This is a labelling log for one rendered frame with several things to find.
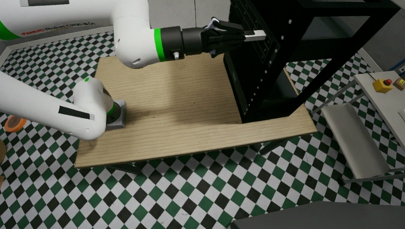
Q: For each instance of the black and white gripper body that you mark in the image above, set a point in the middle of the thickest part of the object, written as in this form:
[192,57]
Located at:
[196,39]

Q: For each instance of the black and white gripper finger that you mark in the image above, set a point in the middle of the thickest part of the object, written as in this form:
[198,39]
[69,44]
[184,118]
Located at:
[233,31]
[228,45]

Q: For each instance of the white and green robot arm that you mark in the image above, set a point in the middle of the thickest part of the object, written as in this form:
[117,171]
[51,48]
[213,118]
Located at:
[136,46]

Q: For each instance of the black server rack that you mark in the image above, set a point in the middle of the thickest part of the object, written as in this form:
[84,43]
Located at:
[296,30]

